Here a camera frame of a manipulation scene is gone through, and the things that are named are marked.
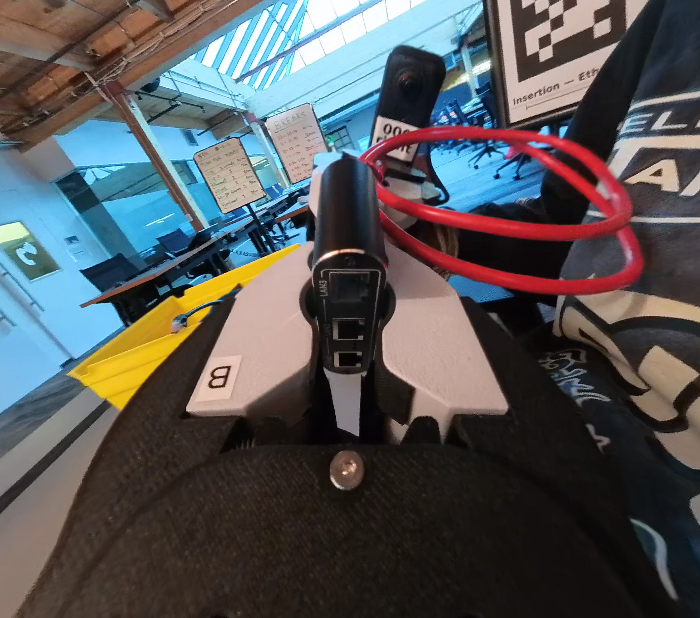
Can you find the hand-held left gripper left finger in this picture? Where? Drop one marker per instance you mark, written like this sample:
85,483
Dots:
257,339

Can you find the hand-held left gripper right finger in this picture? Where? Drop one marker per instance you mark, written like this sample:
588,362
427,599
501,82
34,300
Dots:
437,350

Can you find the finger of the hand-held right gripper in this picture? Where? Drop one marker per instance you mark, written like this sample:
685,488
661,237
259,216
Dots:
407,189
317,175

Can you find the black network adapter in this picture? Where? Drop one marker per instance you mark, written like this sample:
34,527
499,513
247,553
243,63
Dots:
350,213

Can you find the yellow plastic bin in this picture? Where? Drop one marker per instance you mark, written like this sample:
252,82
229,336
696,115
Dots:
126,355

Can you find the person's right forearm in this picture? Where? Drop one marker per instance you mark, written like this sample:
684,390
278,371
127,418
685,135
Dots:
508,259

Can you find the handwritten whiteboard on stand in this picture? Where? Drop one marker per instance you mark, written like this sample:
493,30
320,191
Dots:
229,175
295,142

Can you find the wooden desk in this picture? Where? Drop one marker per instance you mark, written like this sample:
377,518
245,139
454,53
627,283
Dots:
153,278

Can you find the black office chair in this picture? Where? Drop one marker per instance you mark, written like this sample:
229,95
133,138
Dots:
109,273
175,240

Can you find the person's dark printed shirt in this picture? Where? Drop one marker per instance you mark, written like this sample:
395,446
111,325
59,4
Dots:
656,355

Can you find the phone booth sign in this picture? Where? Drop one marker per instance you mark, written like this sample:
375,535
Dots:
27,251

